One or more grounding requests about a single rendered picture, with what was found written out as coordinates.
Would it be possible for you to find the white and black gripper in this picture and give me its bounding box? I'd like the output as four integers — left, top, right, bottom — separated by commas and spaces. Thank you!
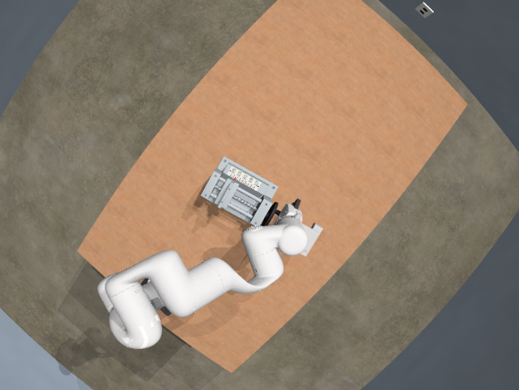
273, 199, 302, 225

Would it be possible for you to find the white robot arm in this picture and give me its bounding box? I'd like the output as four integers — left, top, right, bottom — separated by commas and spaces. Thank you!
97, 212, 323, 349

